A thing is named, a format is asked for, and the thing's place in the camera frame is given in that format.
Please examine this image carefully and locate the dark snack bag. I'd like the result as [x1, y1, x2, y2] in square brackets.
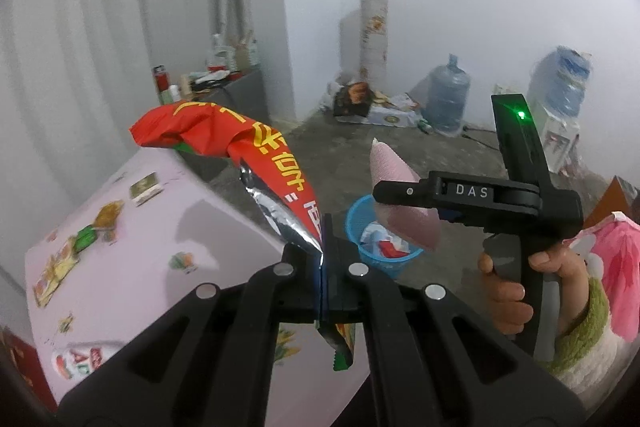
[334, 82, 373, 118]

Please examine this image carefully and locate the red crumpled wrapper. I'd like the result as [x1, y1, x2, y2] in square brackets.
[376, 241, 412, 260]

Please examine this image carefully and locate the white patterned paper roll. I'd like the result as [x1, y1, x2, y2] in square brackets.
[359, 0, 390, 88]

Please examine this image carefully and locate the small green packet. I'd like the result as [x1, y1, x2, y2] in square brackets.
[129, 174, 165, 206]

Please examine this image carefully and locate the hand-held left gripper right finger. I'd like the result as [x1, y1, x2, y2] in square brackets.
[325, 213, 587, 427]

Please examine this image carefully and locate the blue water jug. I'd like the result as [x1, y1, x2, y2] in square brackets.
[425, 54, 472, 136]
[527, 46, 593, 118]

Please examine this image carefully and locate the pink cloth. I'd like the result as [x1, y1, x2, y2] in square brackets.
[369, 138, 442, 253]

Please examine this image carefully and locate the clear plastic bottle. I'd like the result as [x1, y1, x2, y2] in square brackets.
[207, 34, 237, 75]

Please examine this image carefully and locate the red green white packet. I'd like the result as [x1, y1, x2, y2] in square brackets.
[51, 341, 126, 380]

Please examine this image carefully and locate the dark red box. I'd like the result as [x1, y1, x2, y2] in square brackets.
[0, 326, 58, 413]

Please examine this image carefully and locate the flat white box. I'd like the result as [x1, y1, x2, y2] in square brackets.
[367, 99, 422, 128]

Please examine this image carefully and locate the blue plastic wastebasket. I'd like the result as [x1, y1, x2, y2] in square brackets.
[346, 194, 435, 280]

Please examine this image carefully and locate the tan bottle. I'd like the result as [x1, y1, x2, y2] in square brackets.
[235, 34, 261, 70]

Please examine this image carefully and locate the red snack wrapper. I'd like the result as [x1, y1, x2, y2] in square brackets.
[129, 101, 356, 373]

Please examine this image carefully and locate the pink patterned clothing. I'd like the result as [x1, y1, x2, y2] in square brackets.
[570, 212, 640, 343]

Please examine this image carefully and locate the person's right hand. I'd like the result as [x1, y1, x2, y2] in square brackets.
[477, 244, 593, 338]

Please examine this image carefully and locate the green crumpled wrapper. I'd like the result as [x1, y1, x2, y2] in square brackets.
[74, 224, 101, 254]

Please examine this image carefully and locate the yellow crumpled wrapper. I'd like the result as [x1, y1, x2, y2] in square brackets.
[94, 201, 126, 233]

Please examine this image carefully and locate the orange cardboard box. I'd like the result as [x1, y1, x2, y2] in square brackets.
[582, 174, 640, 228]

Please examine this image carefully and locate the person's right forearm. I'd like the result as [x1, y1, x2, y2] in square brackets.
[542, 277, 640, 397]

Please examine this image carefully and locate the white plastic bag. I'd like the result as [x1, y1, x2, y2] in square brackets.
[187, 69, 233, 92]

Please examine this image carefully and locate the yellow airplane sticker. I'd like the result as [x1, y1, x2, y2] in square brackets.
[275, 326, 302, 364]

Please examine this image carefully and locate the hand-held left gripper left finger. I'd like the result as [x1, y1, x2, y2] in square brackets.
[57, 212, 326, 427]

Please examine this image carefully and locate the white water dispenser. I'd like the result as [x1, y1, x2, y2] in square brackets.
[525, 99, 581, 175]

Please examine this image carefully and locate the black floor cable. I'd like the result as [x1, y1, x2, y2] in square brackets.
[462, 124, 501, 152]

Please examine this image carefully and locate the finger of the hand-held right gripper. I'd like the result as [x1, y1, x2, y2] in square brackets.
[372, 174, 436, 210]

